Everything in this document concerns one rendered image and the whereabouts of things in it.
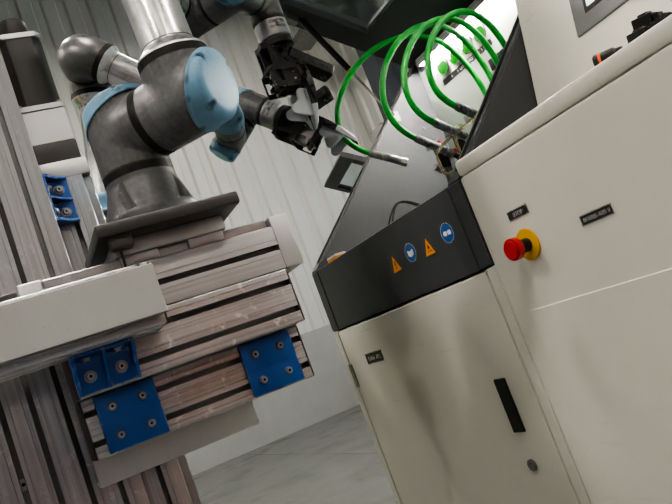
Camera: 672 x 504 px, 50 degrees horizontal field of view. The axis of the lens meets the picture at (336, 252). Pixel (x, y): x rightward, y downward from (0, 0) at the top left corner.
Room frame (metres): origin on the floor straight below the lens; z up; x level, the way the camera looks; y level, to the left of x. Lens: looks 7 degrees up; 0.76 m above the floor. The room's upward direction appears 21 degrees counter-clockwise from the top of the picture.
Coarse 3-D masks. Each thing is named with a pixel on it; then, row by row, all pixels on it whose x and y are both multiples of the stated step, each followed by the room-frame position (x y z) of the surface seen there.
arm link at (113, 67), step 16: (64, 48) 1.59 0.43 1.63; (80, 48) 1.57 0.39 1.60; (96, 48) 1.57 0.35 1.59; (112, 48) 1.59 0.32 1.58; (64, 64) 1.60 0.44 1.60; (80, 64) 1.58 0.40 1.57; (96, 64) 1.57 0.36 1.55; (112, 64) 1.58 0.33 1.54; (128, 64) 1.59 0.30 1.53; (80, 80) 1.64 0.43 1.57; (96, 80) 1.60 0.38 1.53; (112, 80) 1.60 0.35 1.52; (128, 80) 1.59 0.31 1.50; (240, 112) 1.60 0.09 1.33; (224, 128) 1.60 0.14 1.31; (240, 128) 1.63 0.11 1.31
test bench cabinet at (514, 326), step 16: (480, 272) 1.29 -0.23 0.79; (496, 272) 1.22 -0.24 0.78; (496, 288) 1.23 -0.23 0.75; (512, 320) 1.23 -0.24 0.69; (336, 336) 1.83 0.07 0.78; (528, 352) 1.22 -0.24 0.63; (528, 368) 1.24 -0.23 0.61; (544, 400) 1.23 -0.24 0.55; (368, 416) 1.82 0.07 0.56; (560, 432) 1.22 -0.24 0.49; (560, 448) 1.24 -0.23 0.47; (384, 464) 1.83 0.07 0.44; (576, 480) 1.23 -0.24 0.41
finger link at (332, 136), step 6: (324, 126) 1.69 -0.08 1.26; (324, 132) 1.70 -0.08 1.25; (330, 132) 1.69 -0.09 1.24; (336, 132) 1.69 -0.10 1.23; (342, 132) 1.68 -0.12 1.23; (348, 132) 1.68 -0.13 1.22; (330, 138) 1.69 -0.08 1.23; (336, 138) 1.69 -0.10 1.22; (348, 138) 1.70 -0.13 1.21; (354, 138) 1.69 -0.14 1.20; (330, 144) 1.69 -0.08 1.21
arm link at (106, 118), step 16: (96, 96) 1.09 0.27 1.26; (112, 96) 1.09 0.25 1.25; (128, 96) 1.08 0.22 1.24; (96, 112) 1.09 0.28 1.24; (112, 112) 1.09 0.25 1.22; (128, 112) 1.07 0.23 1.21; (96, 128) 1.10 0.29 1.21; (112, 128) 1.08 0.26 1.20; (128, 128) 1.07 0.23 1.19; (96, 144) 1.10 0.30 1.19; (112, 144) 1.09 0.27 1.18; (128, 144) 1.09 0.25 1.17; (144, 144) 1.09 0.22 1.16; (96, 160) 1.12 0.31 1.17; (112, 160) 1.09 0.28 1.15; (128, 160) 1.09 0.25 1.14
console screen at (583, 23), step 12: (576, 0) 1.21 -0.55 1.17; (588, 0) 1.18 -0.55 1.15; (600, 0) 1.16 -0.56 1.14; (612, 0) 1.14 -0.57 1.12; (624, 0) 1.12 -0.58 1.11; (576, 12) 1.21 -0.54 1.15; (588, 12) 1.19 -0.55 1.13; (600, 12) 1.16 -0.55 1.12; (612, 12) 1.14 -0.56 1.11; (576, 24) 1.21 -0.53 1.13; (588, 24) 1.19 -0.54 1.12
